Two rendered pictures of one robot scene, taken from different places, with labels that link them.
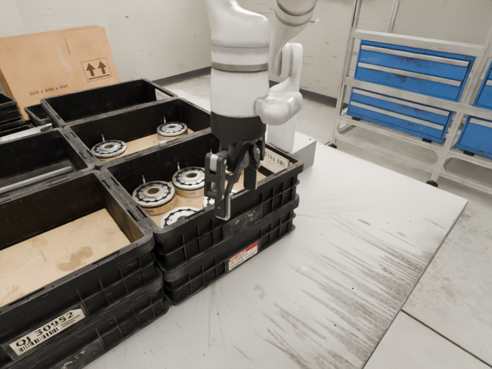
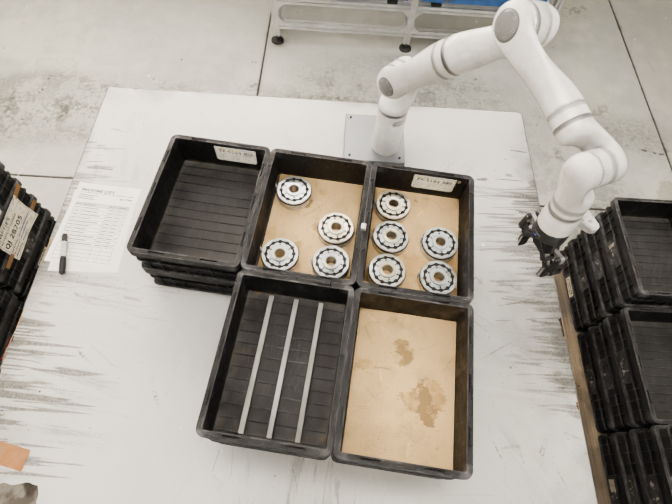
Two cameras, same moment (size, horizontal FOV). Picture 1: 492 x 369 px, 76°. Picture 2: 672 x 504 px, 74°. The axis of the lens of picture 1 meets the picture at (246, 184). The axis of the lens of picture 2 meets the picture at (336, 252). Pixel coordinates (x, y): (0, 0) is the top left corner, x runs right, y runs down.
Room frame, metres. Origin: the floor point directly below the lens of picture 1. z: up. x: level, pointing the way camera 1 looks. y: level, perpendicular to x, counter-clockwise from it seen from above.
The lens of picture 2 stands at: (0.36, 0.71, 1.97)
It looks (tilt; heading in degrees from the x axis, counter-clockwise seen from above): 63 degrees down; 314
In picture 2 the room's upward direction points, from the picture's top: 5 degrees clockwise
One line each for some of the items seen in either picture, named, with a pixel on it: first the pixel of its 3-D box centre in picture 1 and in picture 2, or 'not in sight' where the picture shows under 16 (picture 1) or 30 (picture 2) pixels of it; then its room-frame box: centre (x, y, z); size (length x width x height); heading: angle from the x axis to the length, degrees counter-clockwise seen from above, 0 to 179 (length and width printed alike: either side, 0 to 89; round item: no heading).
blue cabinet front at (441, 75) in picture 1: (400, 90); not in sight; (2.17, -1.07, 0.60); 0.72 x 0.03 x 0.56; 46
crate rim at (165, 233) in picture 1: (204, 168); (418, 229); (0.65, 0.10, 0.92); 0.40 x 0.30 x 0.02; 130
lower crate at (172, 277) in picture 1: (209, 218); not in sight; (0.65, 0.10, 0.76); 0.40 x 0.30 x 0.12; 130
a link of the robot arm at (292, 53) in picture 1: (285, 74); (397, 88); (0.97, -0.12, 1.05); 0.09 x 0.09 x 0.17; 2
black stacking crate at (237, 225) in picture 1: (206, 186); (414, 238); (0.65, 0.10, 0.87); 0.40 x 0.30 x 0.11; 130
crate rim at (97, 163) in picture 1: (148, 127); (310, 213); (0.88, 0.29, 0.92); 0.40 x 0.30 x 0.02; 130
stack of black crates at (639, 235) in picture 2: not in sight; (628, 271); (0.10, -0.73, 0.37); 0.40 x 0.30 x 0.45; 136
